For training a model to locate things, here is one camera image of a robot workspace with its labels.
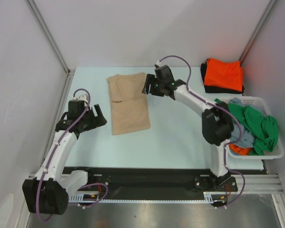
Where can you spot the beige t shirt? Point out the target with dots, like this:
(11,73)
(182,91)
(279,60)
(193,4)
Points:
(129,106)

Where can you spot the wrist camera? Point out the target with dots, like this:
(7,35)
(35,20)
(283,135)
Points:
(158,64)
(83,97)

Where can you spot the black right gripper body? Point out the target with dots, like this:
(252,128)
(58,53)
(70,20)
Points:
(152,84)

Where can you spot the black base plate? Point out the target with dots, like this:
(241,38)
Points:
(156,184)

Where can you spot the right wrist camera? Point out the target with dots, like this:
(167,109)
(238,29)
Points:
(158,64)

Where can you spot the orange t shirt in basket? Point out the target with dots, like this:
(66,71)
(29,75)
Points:
(239,151)

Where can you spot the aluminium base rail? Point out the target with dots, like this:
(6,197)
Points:
(249,184)

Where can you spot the folded black t shirt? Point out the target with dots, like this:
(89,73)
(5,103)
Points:
(228,90)

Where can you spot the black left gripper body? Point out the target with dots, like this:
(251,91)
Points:
(90,120)

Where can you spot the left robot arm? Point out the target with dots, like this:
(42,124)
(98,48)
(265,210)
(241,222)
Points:
(47,192)

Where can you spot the left aluminium frame post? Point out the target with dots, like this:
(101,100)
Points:
(48,36)

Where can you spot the right aluminium frame post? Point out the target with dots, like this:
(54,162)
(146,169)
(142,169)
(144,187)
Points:
(260,24)

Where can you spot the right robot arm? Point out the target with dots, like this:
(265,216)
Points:
(217,124)

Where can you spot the white plastic laundry basket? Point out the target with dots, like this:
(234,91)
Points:
(273,147)

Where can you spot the light blue t shirt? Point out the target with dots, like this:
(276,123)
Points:
(247,139)

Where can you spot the white slotted cable duct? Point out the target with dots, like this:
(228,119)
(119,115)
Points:
(85,198)

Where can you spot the green t shirt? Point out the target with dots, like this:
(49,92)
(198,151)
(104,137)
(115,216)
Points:
(261,123)

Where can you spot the folded orange t shirt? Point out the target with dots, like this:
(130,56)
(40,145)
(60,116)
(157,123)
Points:
(223,73)

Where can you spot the aluminium frame post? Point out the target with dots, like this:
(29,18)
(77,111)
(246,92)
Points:
(260,24)
(48,36)

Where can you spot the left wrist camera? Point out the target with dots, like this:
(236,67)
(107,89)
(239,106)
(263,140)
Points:
(83,97)

